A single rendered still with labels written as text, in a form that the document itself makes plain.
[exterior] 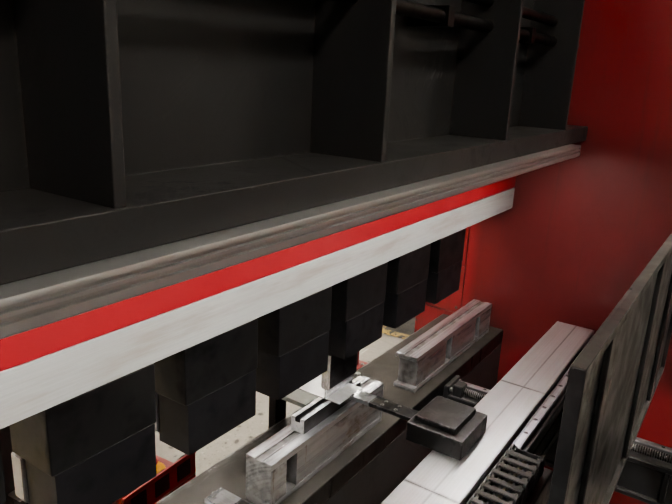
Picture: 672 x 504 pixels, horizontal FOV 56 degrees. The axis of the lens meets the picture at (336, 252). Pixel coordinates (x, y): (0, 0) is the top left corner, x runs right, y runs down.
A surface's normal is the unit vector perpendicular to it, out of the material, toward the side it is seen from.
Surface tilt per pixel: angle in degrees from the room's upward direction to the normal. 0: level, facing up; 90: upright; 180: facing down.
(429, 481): 0
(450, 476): 0
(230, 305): 90
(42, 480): 90
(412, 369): 90
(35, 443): 90
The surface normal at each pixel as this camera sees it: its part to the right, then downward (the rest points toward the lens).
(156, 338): 0.83, 0.19
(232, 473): 0.04, -0.96
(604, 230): -0.56, 0.20
